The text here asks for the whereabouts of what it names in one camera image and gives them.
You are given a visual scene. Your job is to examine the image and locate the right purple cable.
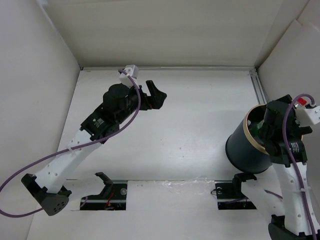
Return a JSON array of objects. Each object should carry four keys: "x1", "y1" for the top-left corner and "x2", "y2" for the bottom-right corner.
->
[{"x1": 264, "y1": 93, "x2": 317, "y2": 240}]

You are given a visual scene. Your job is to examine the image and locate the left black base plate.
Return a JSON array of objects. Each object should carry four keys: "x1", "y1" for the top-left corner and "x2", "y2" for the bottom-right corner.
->
[{"x1": 79, "y1": 181, "x2": 128, "y2": 211}]

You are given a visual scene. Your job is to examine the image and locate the dark bin with gold rim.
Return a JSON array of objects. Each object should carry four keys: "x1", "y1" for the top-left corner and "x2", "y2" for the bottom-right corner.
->
[{"x1": 224, "y1": 103, "x2": 305, "y2": 174}]

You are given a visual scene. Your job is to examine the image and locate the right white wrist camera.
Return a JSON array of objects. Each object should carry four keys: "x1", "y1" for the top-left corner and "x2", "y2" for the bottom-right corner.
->
[{"x1": 294, "y1": 103, "x2": 320, "y2": 127}]

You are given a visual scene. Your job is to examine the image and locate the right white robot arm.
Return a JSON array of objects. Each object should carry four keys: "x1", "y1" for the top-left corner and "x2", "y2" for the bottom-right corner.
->
[{"x1": 225, "y1": 93, "x2": 320, "y2": 240}]

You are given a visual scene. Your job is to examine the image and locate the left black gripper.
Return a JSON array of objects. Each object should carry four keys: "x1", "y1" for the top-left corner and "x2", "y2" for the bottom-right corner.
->
[{"x1": 116, "y1": 80, "x2": 166, "y2": 124}]

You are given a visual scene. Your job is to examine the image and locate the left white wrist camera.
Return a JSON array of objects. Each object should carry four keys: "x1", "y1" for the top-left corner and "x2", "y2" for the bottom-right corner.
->
[{"x1": 119, "y1": 64, "x2": 139, "y2": 88}]

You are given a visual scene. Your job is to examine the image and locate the clear bottle red label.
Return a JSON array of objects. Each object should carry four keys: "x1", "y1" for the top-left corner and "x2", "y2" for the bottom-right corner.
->
[{"x1": 297, "y1": 97, "x2": 308, "y2": 107}]

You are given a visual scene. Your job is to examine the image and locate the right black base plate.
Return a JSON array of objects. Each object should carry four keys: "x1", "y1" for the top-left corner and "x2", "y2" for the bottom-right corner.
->
[{"x1": 211, "y1": 180, "x2": 257, "y2": 210}]

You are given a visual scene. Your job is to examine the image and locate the purple cable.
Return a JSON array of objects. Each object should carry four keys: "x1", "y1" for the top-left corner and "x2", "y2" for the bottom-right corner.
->
[
  {"x1": 0, "y1": 68, "x2": 142, "y2": 217},
  {"x1": 264, "y1": 93, "x2": 317, "y2": 240}
]

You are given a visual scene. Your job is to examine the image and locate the green plastic bottle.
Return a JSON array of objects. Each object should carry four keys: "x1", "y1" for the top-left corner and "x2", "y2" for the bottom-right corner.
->
[{"x1": 248, "y1": 120, "x2": 265, "y2": 137}]

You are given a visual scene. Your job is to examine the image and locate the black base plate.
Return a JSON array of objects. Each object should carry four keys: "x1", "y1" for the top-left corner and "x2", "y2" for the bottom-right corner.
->
[
  {"x1": 211, "y1": 180, "x2": 257, "y2": 210},
  {"x1": 79, "y1": 181, "x2": 128, "y2": 211}
]

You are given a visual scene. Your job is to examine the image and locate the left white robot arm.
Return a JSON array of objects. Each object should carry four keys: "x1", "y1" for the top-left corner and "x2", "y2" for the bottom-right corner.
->
[{"x1": 21, "y1": 80, "x2": 167, "y2": 216}]

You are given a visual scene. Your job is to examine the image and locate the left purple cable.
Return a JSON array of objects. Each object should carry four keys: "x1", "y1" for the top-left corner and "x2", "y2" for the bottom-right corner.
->
[{"x1": 0, "y1": 68, "x2": 142, "y2": 217}]

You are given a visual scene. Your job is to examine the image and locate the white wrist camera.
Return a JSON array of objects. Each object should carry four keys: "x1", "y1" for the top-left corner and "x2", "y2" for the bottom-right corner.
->
[
  {"x1": 119, "y1": 64, "x2": 139, "y2": 88},
  {"x1": 294, "y1": 103, "x2": 320, "y2": 127}
]

